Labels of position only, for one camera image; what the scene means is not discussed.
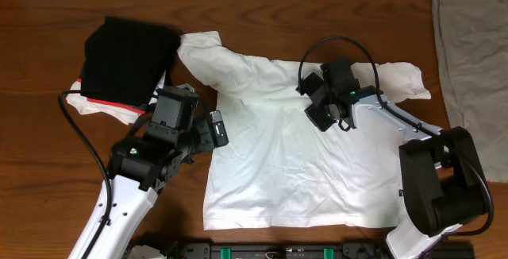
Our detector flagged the white printed t-shirt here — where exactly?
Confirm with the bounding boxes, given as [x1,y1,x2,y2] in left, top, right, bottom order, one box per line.
[178,31,406,230]

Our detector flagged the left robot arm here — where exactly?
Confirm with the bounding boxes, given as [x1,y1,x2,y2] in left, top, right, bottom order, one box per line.
[70,86,229,258]

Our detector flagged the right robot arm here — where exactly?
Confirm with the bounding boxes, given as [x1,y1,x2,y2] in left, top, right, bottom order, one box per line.
[296,60,494,258]

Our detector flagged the black folded garment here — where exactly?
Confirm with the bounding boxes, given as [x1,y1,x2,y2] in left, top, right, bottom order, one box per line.
[80,17,181,107]

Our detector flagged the white folded garment red trim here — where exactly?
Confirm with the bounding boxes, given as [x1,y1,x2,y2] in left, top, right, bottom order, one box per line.
[66,69,165,125]

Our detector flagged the olive grey garment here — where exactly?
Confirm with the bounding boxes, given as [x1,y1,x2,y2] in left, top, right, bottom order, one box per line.
[432,0,507,183]

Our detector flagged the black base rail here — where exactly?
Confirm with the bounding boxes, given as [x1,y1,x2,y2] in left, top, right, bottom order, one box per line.
[126,241,475,259]

